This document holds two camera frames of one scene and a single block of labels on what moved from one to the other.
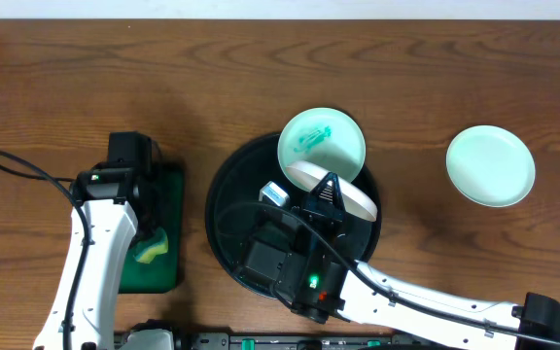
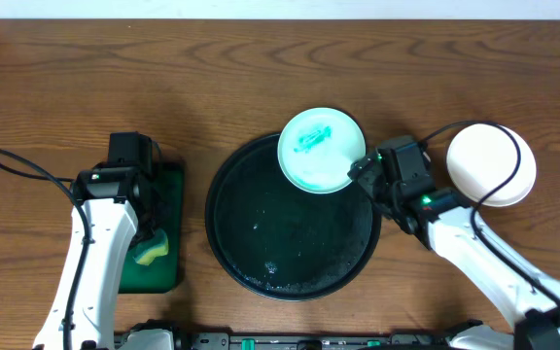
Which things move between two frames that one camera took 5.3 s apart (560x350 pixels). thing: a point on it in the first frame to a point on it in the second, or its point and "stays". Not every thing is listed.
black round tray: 246,196 stays
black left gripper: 150,214 stays
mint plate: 490,166 stays
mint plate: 327,137 stays
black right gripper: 328,213 to 367,172
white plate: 355,201 to 482,156
